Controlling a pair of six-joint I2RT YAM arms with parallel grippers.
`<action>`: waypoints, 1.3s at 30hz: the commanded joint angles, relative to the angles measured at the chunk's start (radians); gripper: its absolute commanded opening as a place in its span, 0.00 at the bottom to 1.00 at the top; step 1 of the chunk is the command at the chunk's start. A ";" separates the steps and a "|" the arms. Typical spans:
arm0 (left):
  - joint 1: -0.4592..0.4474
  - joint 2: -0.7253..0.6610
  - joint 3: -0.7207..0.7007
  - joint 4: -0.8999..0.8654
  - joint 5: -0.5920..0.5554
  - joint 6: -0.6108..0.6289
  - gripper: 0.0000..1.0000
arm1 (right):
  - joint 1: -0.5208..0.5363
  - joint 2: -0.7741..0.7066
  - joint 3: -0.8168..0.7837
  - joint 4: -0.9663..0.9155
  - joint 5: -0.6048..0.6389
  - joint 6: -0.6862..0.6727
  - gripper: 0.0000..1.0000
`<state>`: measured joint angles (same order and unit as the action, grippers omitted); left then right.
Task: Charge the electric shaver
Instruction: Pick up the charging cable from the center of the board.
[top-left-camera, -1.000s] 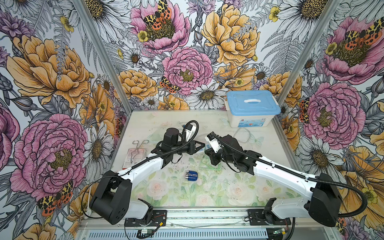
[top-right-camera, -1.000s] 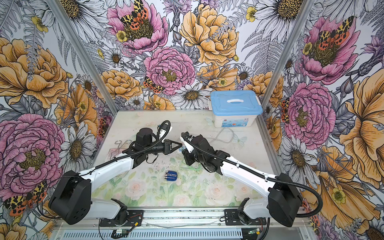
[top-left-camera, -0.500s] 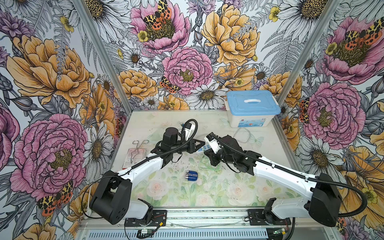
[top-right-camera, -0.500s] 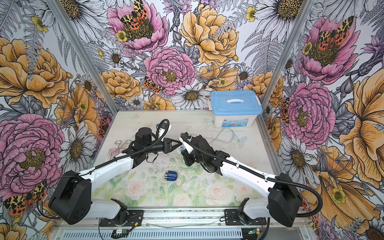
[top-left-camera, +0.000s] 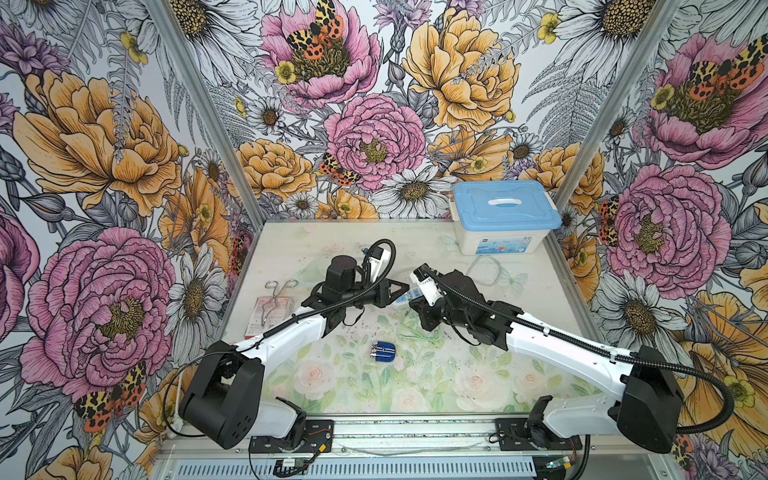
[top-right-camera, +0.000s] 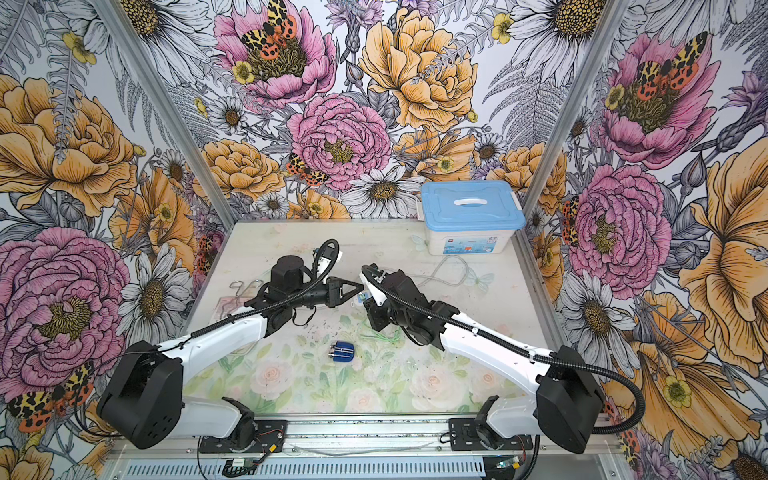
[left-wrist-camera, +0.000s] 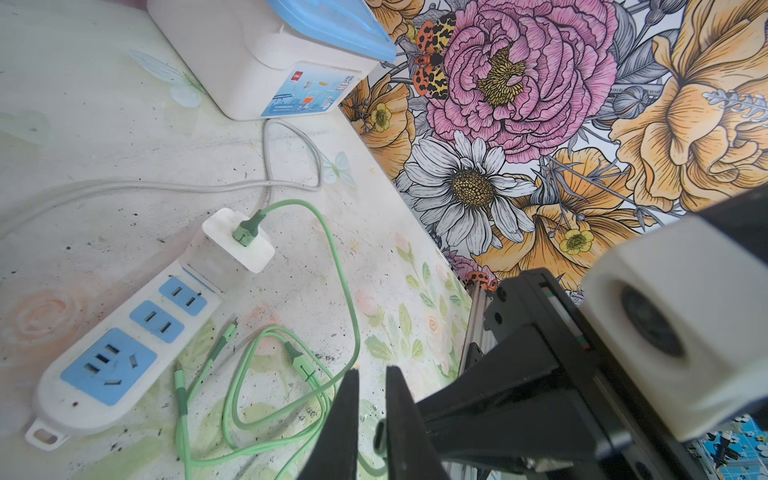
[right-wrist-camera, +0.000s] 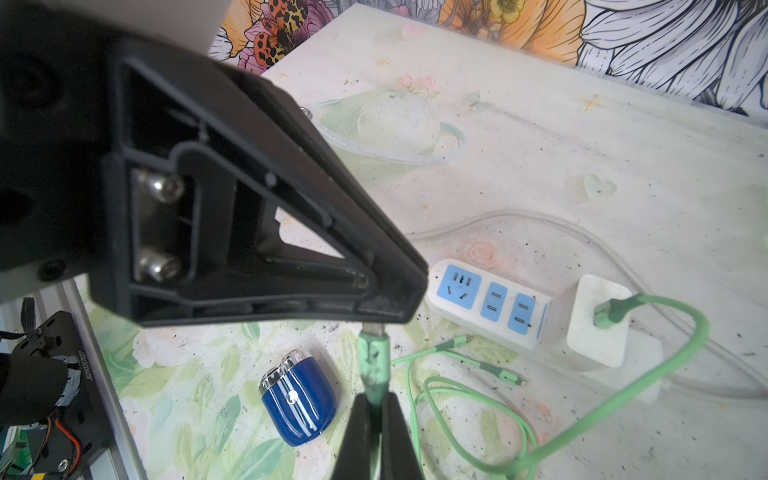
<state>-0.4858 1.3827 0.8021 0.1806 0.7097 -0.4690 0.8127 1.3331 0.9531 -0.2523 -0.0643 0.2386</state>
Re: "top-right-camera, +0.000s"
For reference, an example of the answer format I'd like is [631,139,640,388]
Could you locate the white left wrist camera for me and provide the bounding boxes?
[314,246,343,276]

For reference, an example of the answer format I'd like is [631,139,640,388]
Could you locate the aluminium corner post right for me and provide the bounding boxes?
[522,0,630,217]

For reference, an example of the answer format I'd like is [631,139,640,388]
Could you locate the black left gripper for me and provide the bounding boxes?
[289,275,364,309]

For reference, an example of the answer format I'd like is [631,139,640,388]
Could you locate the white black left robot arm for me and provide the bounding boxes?
[96,239,364,451]

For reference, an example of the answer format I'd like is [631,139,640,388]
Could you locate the metal forceps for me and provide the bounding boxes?
[230,279,263,300]

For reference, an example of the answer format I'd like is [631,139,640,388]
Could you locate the blue electric shaver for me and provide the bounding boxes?
[328,341,355,363]

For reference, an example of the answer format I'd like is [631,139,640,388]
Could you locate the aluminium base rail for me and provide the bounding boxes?
[102,414,634,479]

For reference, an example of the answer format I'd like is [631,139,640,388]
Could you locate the aluminium corner post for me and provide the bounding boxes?
[522,0,630,217]
[94,1,237,232]

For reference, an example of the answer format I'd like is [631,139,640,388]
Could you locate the aluminium corner post left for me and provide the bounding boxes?
[94,1,237,232]

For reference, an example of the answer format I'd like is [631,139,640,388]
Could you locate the blue lidded storage box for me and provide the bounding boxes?
[418,180,526,256]

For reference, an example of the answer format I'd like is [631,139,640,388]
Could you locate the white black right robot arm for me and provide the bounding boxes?
[361,264,647,454]

